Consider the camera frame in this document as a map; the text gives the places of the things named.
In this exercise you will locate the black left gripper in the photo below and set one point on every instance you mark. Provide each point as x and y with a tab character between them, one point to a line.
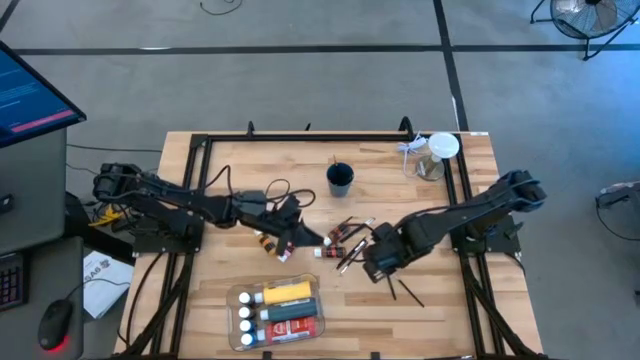
270	215

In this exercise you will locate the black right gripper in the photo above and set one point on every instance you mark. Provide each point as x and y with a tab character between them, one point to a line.
385	252

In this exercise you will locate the black paintbrush gold ferrule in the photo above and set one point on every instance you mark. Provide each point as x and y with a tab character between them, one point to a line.
342	265

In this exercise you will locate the clear plastic bin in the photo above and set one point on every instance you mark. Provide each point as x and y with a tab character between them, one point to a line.
275	277

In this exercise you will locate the large yellow paint bottle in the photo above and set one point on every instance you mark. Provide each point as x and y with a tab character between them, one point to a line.
287	292

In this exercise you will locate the small black paint bottle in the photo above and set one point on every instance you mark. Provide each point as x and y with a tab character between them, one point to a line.
244	298

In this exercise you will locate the small dark brown paint bottle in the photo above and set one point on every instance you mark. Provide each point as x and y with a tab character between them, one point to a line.
244	312

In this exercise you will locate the small light blue paint bottle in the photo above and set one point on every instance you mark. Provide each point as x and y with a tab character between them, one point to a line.
245	325

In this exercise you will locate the small dark blue paint bottle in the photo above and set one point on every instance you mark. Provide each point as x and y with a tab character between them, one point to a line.
246	339

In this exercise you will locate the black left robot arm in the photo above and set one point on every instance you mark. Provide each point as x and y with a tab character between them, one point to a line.
165	200

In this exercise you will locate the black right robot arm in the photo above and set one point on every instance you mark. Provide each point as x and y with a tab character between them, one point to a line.
475	210

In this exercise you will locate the small pink paint bottle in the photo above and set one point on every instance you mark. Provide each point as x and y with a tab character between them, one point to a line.
286	252

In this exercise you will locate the small red-brown paint bottle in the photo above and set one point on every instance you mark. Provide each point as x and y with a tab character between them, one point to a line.
340	231

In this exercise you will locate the small ochre paint bottle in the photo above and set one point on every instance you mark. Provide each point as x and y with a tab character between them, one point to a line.
266	243

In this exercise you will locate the blue-grey plastic cup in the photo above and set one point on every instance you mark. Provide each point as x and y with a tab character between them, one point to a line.
340	182

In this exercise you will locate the white paper booklet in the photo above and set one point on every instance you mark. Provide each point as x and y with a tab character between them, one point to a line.
102	282

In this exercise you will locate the black computer mouse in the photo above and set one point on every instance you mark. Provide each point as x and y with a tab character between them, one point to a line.
55	322

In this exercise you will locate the grey desk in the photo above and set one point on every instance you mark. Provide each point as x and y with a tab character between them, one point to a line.
35	200

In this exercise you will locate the black keyboard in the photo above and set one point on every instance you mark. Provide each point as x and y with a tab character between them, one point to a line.
11	287

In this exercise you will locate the monitor with blue screen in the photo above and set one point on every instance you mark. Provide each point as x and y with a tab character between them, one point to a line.
30	100

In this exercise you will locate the black floor fan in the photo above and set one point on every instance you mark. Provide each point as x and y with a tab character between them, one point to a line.
592	17

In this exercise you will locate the black aluminium frame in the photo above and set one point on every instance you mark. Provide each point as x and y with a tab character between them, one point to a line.
325	136

